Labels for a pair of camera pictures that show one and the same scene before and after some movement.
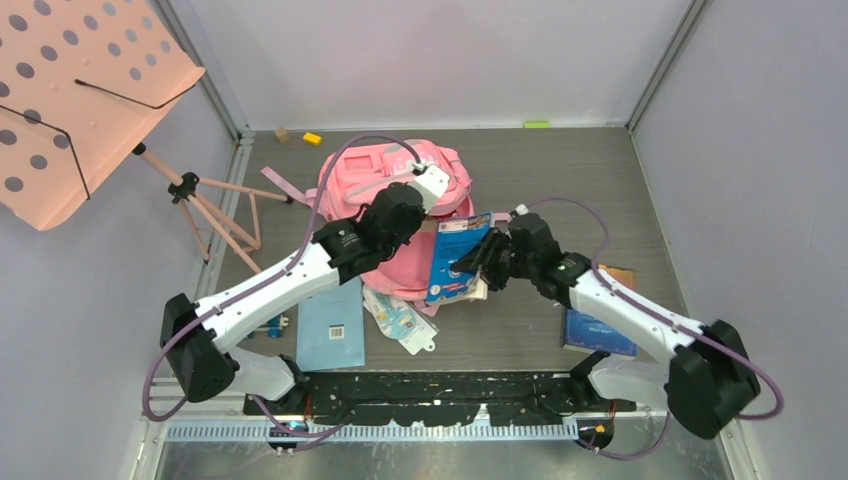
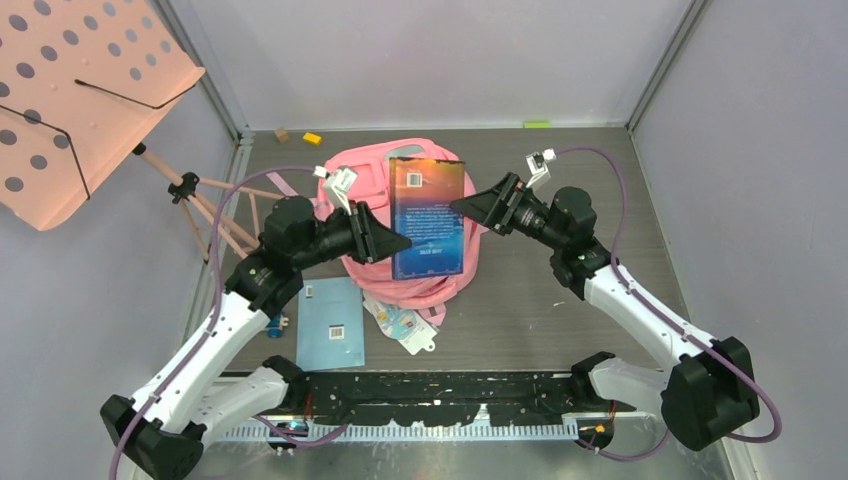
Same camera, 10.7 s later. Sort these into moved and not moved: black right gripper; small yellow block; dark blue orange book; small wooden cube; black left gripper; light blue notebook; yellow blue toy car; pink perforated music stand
Moved: black right gripper; dark blue orange book; black left gripper
Not moved: pink perforated music stand; yellow blue toy car; light blue notebook; small yellow block; small wooden cube
